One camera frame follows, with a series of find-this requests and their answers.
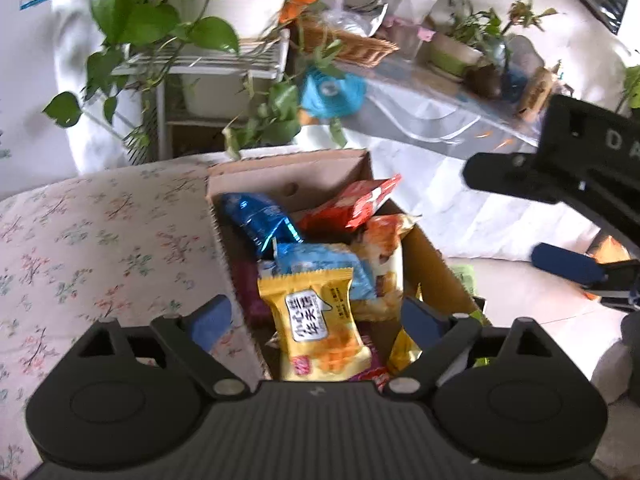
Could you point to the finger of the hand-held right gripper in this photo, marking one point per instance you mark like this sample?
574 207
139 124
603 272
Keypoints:
500 172
565 262

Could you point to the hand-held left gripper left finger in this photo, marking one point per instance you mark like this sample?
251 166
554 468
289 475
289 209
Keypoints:
212 324

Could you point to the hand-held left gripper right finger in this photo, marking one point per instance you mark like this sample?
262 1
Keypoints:
422 324

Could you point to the plain yellow snack packet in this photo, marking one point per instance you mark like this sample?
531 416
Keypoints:
402 355

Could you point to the purple snack packet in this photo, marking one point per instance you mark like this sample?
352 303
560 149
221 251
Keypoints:
250 300

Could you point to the cardboard box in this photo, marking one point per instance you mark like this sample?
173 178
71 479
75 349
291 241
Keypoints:
435 260

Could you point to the pale orange snack packet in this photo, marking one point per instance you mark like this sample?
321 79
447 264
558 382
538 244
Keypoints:
385 260

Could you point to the yellow snack packet white bubble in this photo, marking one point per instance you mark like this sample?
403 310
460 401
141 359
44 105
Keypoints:
320 342

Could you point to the blue foil snack packet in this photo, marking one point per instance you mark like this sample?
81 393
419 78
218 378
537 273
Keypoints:
255 215

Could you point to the light blue snack packet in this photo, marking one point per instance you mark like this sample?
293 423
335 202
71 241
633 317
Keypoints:
320 260

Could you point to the orange-red snack packet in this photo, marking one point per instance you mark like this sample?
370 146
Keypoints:
350 205

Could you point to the wooden figurine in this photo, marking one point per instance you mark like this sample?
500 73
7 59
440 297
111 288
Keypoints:
535 92

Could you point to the small brown pot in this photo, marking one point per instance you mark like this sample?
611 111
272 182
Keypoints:
484 80

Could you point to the glass table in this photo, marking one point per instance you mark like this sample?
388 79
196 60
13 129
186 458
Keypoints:
425 105

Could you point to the plant in green pot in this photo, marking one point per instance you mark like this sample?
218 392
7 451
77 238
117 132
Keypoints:
455 55

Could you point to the floral tablecloth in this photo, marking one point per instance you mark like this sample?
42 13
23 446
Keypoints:
100 240

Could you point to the blue round plastic object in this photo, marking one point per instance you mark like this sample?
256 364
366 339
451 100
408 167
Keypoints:
330 95

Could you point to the wicker basket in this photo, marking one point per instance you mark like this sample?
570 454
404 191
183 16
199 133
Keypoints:
350 50

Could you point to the clear plastic bag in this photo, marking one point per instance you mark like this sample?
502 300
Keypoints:
355 17

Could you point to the white metal plant rack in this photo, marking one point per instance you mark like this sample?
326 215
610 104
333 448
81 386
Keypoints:
210 62

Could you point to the pothos plant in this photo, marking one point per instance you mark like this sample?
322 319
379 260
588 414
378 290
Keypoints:
145 15

